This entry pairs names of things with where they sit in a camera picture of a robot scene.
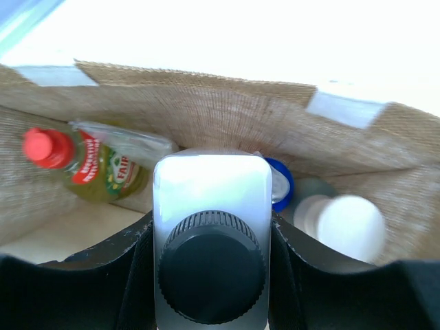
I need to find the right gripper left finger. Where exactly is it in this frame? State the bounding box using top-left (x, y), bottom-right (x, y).
top-left (1, 213), bottom-right (155, 329)

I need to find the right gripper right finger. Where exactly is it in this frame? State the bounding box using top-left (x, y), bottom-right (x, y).
top-left (269, 214), bottom-right (439, 329)

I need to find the grey bottle beige pump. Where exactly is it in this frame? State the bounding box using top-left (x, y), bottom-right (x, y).
top-left (292, 178), bottom-right (386, 263)

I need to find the orange blue pump bottle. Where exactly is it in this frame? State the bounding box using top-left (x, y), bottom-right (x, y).
top-left (265, 157), bottom-right (295, 212)

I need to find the green dish soap red cap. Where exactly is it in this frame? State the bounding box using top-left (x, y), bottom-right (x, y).
top-left (22, 127), bottom-right (149, 203)

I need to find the white bottle black cap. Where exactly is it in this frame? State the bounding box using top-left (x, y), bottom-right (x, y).
top-left (153, 153), bottom-right (272, 329)

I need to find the brown burlap canvas bag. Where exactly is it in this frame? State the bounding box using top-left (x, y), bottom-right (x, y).
top-left (1, 61), bottom-right (439, 263)

